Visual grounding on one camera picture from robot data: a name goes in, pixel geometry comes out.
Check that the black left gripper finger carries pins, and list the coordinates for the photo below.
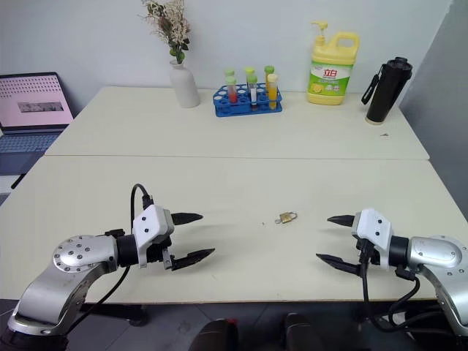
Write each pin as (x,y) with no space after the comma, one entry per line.
(184,218)
(190,259)

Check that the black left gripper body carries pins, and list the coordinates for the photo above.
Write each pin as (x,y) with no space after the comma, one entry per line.
(157,252)

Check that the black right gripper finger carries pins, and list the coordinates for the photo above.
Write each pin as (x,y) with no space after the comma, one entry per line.
(343,220)
(340,264)

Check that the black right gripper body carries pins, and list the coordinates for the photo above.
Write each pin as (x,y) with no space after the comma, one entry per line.
(367,252)

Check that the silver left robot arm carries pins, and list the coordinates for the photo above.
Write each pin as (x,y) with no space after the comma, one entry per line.
(69,263)

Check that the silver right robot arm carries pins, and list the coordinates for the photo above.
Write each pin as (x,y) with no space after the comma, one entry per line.
(435,256)

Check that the small brass padlock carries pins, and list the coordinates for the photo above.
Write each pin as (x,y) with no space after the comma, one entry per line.
(287,217)

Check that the dark rounded shape with red spot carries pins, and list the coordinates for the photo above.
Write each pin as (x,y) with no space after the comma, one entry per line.
(217,336)

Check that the blue test tube rack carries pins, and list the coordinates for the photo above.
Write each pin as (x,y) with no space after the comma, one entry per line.
(248,108)

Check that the white ceramic vase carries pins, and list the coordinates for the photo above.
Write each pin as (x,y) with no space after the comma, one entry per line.
(185,87)

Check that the green-capped tube with red liquid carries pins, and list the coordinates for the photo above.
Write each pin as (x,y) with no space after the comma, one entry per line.
(232,91)

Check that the green-capped tube with white label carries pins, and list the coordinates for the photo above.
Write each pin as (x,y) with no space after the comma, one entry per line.
(253,93)

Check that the yellow dish soap bottle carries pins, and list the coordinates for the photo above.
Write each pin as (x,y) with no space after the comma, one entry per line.
(331,69)

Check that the green-capped test tube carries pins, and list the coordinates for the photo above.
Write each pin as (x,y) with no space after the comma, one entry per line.
(229,72)

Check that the yellow-green-capped test tube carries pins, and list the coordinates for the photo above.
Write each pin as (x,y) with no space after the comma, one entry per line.
(249,73)

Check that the green-capped tube with orange liquid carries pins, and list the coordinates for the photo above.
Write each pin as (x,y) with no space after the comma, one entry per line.
(268,75)

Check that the open laptop with pink screen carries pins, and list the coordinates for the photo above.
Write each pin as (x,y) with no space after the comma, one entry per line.
(34,106)

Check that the dried flower bouquet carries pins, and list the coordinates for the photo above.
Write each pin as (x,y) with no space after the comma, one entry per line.
(168,25)

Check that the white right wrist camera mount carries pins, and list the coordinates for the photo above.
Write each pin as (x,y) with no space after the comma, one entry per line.
(373,230)

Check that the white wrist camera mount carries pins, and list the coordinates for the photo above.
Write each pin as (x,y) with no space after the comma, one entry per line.
(373,230)
(150,226)

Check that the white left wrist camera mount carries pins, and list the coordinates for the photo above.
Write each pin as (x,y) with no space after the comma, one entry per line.
(150,226)

